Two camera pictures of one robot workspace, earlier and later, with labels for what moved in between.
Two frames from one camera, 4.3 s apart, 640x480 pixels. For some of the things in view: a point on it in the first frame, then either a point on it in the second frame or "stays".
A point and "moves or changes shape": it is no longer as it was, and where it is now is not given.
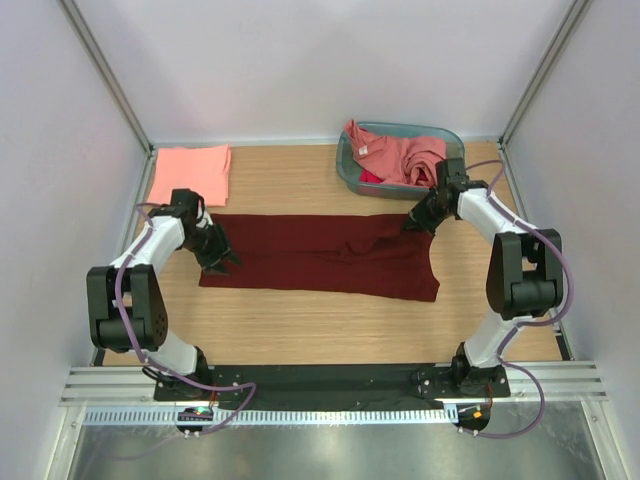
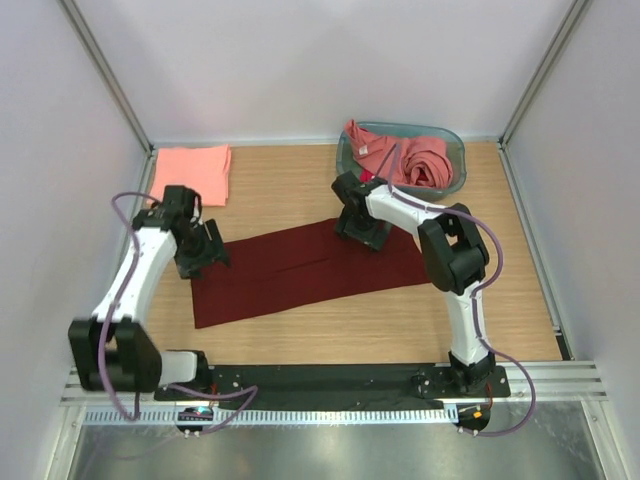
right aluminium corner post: [552, 58] stays
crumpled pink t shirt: [402, 159] stays
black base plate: [332, 385] stays
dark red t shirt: [366, 256] moves or changes shape
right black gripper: [417, 216] -> [373, 237]
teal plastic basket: [350, 176] stays
